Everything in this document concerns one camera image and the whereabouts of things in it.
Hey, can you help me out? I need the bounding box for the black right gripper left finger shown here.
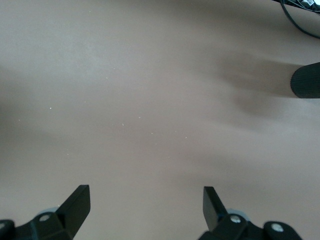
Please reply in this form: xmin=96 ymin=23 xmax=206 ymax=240
xmin=15 ymin=184 xmax=91 ymax=240

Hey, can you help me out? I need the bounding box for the black ribbed foam cylinder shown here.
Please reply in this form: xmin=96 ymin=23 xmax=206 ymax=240
xmin=289 ymin=61 xmax=320 ymax=100

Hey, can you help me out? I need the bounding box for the black cable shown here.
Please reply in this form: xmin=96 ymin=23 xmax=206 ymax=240
xmin=279 ymin=0 xmax=320 ymax=40

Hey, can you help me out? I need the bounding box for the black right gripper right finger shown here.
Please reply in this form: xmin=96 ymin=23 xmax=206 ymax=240
xmin=198 ymin=186 xmax=266 ymax=240

